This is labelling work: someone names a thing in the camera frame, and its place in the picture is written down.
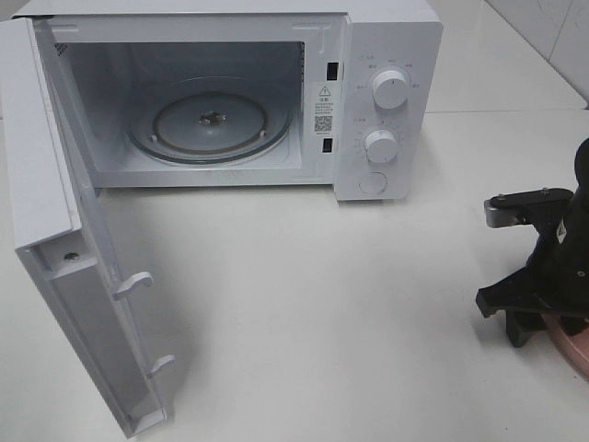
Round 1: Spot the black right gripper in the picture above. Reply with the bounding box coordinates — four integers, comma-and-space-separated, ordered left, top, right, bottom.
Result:
476, 192, 588, 348

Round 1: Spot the pink round plate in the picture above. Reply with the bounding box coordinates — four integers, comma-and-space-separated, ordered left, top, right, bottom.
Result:
545, 317, 588, 380

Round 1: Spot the white round door button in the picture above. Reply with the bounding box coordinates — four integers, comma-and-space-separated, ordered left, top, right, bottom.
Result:
359, 172, 387, 195

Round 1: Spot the white microwave door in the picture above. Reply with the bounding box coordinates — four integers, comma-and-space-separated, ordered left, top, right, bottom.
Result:
1, 17, 173, 437

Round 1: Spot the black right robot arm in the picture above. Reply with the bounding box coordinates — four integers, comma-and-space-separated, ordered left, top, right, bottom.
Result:
476, 141, 588, 348

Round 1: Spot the white lower timer knob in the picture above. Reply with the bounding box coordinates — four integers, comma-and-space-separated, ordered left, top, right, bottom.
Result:
364, 130, 399, 164

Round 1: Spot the white upper power knob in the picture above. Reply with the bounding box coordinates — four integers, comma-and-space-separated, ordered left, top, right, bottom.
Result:
372, 66, 410, 110

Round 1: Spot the white microwave oven body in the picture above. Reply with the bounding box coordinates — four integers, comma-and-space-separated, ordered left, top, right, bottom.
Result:
9, 1, 443, 201

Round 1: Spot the white warning label sticker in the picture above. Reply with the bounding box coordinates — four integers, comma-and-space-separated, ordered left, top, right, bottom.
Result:
311, 82, 340, 136

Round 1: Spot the glass microwave turntable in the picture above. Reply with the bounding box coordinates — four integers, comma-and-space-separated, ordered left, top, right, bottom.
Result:
127, 76, 301, 165

